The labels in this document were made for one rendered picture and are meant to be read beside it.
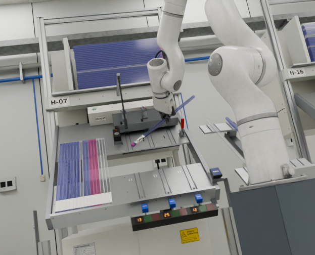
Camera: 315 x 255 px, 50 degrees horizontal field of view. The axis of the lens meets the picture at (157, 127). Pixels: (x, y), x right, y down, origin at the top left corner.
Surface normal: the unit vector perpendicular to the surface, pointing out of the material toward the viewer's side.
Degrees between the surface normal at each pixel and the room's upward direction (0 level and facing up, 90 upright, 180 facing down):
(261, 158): 90
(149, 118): 44
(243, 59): 90
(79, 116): 90
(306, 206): 90
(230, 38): 142
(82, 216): 134
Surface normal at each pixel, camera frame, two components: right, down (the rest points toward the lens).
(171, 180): -0.04, -0.85
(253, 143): -0.66, -0.05
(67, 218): 0.20, 0.50
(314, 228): 0.47, -0.27
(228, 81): -0.49, 0.58
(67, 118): 0.11, -0.24
